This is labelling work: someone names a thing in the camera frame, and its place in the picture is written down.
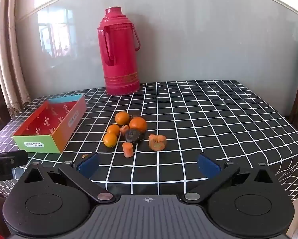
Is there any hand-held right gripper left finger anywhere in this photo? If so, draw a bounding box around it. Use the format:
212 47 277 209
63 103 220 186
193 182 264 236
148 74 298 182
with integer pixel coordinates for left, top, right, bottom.
23 152 115 204

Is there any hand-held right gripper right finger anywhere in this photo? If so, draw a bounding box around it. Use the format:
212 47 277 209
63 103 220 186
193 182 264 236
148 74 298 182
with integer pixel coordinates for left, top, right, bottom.
184 153 275 204

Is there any carrot chunk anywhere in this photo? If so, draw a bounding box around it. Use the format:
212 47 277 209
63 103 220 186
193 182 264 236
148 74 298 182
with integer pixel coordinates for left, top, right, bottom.
122 142 135 158

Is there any dark round fruit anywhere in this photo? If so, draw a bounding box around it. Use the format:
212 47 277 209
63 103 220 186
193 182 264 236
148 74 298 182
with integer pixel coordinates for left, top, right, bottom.
125 129 142 144

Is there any colourful cardboard box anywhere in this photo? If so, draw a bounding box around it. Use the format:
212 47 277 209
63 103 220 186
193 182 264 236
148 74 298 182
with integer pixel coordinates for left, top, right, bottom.
13 95 88 154

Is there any large orange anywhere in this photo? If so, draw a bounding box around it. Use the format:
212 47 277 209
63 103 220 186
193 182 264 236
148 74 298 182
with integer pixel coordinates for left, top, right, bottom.
129 117 148 133

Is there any black white checked tablecloth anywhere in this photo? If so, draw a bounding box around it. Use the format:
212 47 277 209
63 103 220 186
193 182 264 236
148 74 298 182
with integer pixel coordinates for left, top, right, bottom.
0 80 298 202

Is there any red thermos flask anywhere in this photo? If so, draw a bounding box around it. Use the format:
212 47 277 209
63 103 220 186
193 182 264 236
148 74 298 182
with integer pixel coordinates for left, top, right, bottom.
97 6 141 96

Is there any beige curtain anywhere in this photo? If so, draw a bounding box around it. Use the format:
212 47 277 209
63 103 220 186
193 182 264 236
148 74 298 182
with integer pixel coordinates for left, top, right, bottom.
0 0 31 117

